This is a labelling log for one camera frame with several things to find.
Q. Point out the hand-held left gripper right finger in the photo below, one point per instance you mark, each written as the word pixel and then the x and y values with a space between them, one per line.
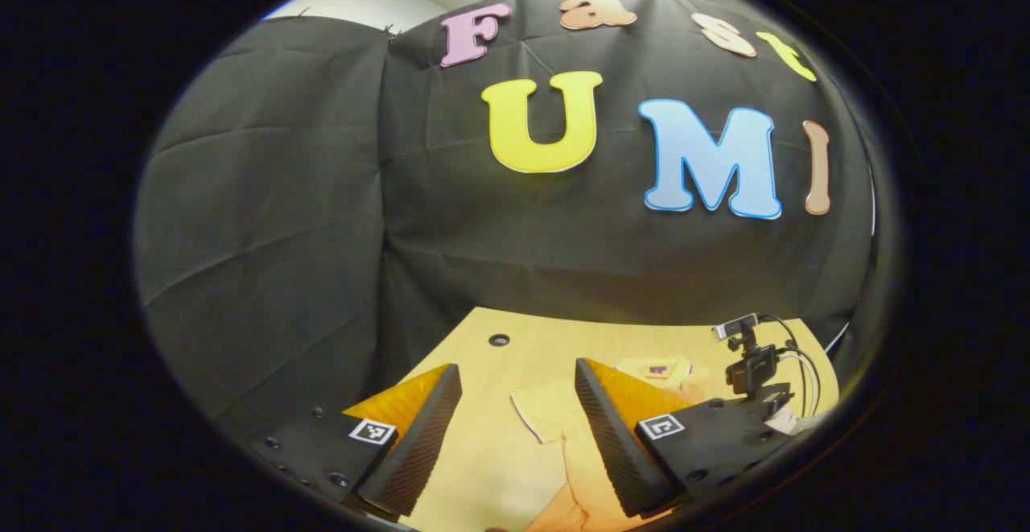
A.
pixel 615 451

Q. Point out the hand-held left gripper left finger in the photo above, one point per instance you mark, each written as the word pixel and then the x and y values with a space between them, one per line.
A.
pixel 422 443

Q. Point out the orange T-shirt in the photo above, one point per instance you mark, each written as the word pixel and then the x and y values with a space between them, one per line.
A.
pixel 551 411

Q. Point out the black webcam on stand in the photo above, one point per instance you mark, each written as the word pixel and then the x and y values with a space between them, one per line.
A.
pixel 752 367

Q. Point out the white paper tag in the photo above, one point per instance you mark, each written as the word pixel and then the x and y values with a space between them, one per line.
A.
pixel 784 422

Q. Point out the black backdrop cloth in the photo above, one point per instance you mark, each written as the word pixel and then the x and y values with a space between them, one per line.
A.
pixel 563 250

